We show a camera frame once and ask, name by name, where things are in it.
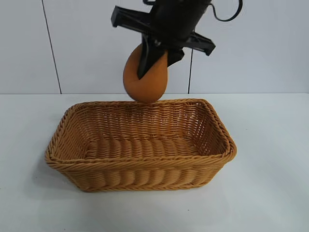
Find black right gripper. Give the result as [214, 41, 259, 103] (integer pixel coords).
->
[111, 0, 216, 80]

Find woven wicker basket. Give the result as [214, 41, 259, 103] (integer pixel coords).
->
[44, 98, 238, 193]

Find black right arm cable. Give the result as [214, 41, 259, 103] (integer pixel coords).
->
[210, 0, 243, 23]

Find brown bread bun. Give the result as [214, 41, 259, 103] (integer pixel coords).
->
[122, 44, 169, 104]

